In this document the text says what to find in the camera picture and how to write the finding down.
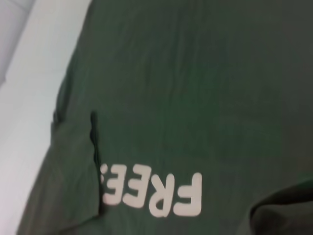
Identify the dark green FREE! t-shirt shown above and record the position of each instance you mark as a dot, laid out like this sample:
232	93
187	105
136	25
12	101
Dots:
195	98

